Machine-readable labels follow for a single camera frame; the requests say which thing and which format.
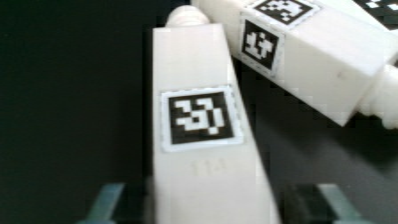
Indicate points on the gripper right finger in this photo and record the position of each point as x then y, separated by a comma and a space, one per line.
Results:
316, 205

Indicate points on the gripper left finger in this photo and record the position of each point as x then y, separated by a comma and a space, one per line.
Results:
117, 207

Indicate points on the white desk leg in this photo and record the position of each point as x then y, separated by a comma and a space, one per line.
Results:
211, 188
318, 51

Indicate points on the white marker sheet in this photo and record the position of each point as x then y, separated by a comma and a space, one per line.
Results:
382, 10

